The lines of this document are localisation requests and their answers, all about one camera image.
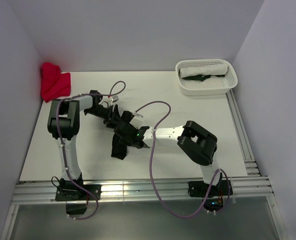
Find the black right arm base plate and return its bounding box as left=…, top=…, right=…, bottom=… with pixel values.
left=188, top=179, right=233, bottom=198

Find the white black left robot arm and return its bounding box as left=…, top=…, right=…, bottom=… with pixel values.
left=47, top=90, right=122, bottom=200

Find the white perforated plastic basket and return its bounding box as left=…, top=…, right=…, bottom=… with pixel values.
left=175, top=59, right=238, bottom=96

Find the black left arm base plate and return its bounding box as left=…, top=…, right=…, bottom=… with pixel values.
left=55, top=178, right=101, bottom=202

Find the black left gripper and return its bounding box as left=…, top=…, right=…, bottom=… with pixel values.
left=86, top=104, right=122, bottom=129

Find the black t shirt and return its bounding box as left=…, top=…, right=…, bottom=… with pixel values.
left=111, top=110, right=133, bottom=160

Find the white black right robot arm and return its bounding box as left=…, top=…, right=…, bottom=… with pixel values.
left=111, top=120, right=222, bottom=195

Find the dark green rolled t shirt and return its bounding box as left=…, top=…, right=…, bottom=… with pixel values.
left=182, top=74, right=225, bottom=82

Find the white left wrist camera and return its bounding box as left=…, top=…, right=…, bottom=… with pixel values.
left=109, top=95, right=119, bottom=104

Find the red t shirt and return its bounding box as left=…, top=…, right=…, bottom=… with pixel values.
left=41, top=62, right=71, bottom=103

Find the aluminium frame rail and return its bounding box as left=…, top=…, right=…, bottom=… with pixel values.
left=1, top=92, right=288, bottom=240

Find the rolled white t shirt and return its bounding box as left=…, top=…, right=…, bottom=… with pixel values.
left=179, top=63, right=228, bottom=78

